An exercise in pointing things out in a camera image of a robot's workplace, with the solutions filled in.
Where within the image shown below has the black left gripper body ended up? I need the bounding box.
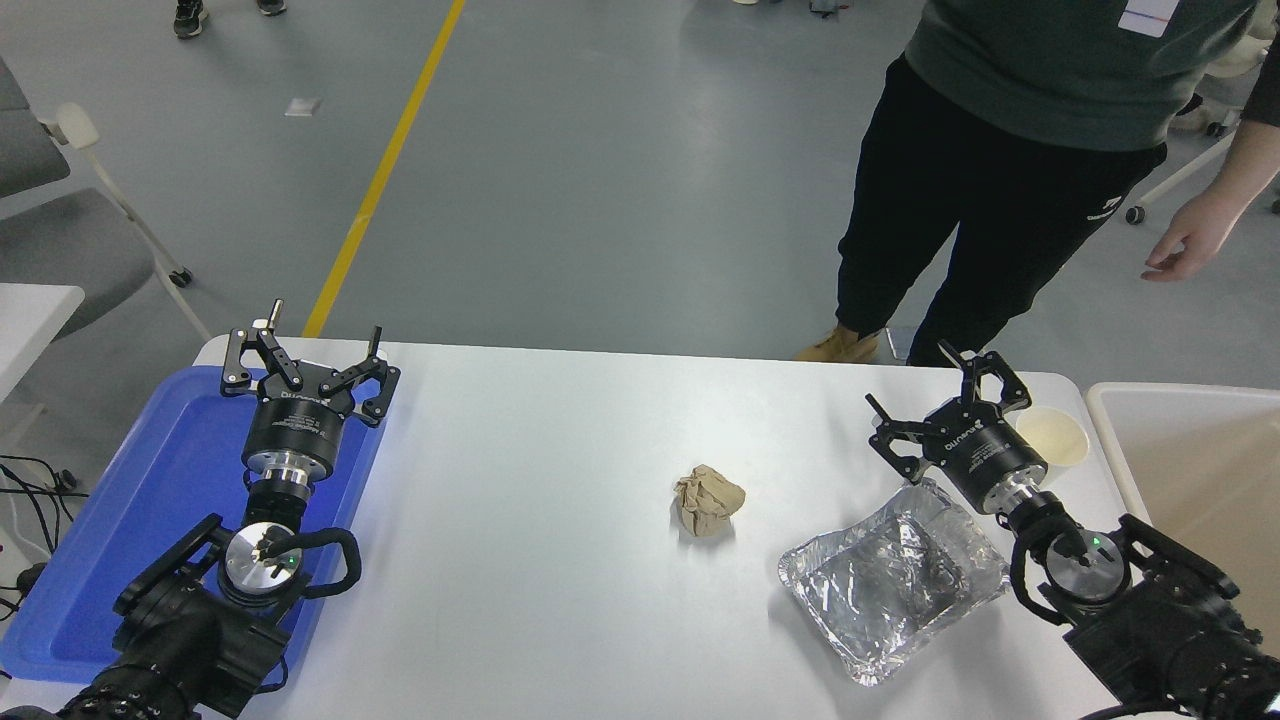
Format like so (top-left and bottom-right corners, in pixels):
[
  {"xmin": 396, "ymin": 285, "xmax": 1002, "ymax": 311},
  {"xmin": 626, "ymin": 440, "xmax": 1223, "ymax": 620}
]
[{"xmin": 245, "ymin": 373, "xmax": 357, "ymax": 471}]

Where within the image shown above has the large pale bin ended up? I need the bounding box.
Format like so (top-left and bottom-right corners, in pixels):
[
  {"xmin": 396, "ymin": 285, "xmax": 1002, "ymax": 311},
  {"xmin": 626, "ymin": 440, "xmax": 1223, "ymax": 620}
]
[{"xmin": 1085, "ymin": 382, "xmax": 1280, "ymax": 651}]

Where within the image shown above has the grey office chair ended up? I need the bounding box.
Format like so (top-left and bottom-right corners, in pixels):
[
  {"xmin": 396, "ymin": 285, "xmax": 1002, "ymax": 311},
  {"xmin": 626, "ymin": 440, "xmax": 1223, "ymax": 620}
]
[{"xmin": 0, "ymin": 55, "xmax": 213, "ymax": 346}]

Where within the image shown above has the crumpled tan paper ball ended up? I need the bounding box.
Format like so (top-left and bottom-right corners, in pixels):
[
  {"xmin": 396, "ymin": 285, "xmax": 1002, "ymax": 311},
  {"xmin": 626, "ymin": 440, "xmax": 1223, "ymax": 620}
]
[{"xmin": 672, "ymin": 464, "xmax": 747, "ymax": 538}]

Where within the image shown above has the white side table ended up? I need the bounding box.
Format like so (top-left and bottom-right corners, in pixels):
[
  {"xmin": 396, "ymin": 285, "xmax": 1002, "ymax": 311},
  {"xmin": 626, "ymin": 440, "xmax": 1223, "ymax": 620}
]
[{"xmin": 0, "ymin": 283, "xmax": 87, "ymax": 441}]

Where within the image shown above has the person's left hand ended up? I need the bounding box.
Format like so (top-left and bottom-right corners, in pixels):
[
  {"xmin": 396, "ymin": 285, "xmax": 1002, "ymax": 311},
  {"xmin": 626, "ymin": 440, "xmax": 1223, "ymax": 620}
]
[{"xmin": 1142, "ymin": 188, "xmax": 1247, "ymax": 284}]

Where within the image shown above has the blue plastic tray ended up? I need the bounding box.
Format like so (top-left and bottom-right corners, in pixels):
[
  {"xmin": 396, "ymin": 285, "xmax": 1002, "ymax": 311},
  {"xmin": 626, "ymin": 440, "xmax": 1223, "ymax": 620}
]
[{"xmin": 0, "ymin": 365, "xmax": 389, "ymax": 686}]

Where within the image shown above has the white wheeled chair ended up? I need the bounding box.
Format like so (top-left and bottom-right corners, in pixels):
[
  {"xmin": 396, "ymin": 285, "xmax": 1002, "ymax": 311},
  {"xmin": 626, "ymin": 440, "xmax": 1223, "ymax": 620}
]
[{"xmin": 1125, "ymin": 128, "xmax": 1243, "ymax": 226}]

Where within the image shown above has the person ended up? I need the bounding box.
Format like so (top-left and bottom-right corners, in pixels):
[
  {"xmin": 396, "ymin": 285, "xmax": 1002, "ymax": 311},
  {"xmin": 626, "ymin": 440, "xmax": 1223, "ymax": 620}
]
[{"xmin": 795, "ymin": 0, "xmax": 1280, "ymax": 367}]

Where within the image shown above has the white paper cup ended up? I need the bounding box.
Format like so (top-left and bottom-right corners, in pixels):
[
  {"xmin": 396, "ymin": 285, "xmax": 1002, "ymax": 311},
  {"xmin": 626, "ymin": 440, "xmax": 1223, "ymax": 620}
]
[{"xmin": 1015, "ymin": 405, "xmax": 1091, "ymax": 491}]

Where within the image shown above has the black cable bundle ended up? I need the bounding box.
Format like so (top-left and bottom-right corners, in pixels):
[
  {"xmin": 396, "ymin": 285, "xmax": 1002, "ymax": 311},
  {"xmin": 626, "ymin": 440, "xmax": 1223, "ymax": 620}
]
[{"xmin": 0, "ymin": 455, "xmax": 91, "ymax": 621}]

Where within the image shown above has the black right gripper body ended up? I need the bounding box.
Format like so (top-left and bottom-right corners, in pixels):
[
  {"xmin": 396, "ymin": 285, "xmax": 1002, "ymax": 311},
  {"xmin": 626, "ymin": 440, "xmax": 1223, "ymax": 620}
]
[{"xmin": 924, "ymin": 403, "xmax": 1049, "ymax": 507}]

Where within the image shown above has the silver foil tray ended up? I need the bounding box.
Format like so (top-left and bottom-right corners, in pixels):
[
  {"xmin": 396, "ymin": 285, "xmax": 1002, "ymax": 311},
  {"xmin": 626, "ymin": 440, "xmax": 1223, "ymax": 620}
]
[{"xmin": 778, "ymin": 478, "xmax": 1012, "ymax": 687}]

